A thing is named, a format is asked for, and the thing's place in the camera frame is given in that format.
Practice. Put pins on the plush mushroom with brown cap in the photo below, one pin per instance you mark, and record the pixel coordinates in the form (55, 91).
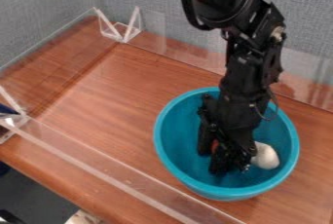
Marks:
(266, 158)

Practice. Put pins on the blue plastic bowl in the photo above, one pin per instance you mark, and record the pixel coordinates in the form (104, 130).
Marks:
(175, 137)

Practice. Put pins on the clear acrylic left barrier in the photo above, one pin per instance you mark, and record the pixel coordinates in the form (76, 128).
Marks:
(25, 31)

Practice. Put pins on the clear acrylic barrier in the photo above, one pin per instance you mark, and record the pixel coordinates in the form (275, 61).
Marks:
(25, 31)
(306, 78)
(61, 157)

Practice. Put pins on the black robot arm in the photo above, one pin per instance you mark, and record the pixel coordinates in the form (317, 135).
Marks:
(251, 27)

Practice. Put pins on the clear acrylic left bracket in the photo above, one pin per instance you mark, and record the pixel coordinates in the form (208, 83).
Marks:
(9, 114)

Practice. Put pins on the clear acrylic front barrier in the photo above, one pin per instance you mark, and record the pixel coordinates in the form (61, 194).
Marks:
(61, 157)

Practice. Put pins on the clear acrylic back barrier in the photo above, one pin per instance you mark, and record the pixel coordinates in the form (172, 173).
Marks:
(306, 78)

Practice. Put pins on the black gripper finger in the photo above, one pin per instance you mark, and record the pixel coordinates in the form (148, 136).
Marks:
(206, 137)
(227, 157)

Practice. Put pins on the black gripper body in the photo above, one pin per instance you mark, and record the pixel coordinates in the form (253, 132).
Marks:
(237, 117)

